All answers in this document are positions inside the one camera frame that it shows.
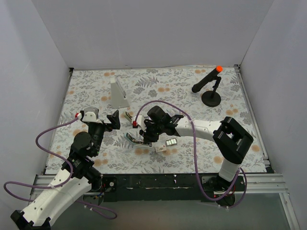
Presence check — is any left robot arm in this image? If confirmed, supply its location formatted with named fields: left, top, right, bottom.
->
left=11, top=107, right=120, bottom=230

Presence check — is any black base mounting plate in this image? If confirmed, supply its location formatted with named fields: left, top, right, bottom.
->
left=74, top=172, right=247, bottom=203

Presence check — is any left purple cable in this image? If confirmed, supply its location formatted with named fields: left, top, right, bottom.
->
left=3, top=118, right=118, bottom=220

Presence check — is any staple strips tray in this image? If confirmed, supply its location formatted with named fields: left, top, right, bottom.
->
left=165, top=138, right=177, bottom=146

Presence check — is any black round microphone stand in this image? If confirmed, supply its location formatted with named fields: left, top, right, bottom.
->
left=201, top=77, right=221, bottom=107

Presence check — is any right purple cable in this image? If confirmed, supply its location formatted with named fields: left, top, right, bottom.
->
left=134, top=100, right=248, bottom=208

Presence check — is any purple cable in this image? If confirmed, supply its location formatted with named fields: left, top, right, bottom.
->
left=134, top=100, right=248, bottom=208
left=3, top=118, right=118, bottom=220

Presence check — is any white staple box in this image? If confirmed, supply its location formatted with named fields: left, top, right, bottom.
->
left=155, top=145, right=167, bottom=153

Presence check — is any grey metronome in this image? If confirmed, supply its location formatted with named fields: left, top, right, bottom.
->
left=110, top=77, right=130, bottom=109

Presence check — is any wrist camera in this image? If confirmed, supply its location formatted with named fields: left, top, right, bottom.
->
left=75, top=107, right=95, bottom=123
left=131, top=115, right=146, bottom=131

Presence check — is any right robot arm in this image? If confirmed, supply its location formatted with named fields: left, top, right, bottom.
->
left=140, top=106, right=254, bottom=191

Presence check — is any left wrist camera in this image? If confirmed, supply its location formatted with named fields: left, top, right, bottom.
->
left=75, top=107, right=95, bottom=123

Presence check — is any black microphone orange tip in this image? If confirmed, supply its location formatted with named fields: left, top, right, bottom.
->
left=191, top=66, right=223, bottom=93

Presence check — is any floral patterned table mat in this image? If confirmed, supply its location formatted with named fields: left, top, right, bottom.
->
left=59, top=67, right=266, bottom=174

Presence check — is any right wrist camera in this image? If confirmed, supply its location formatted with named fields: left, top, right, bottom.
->
left=131, top=115, right=146, bottom=131

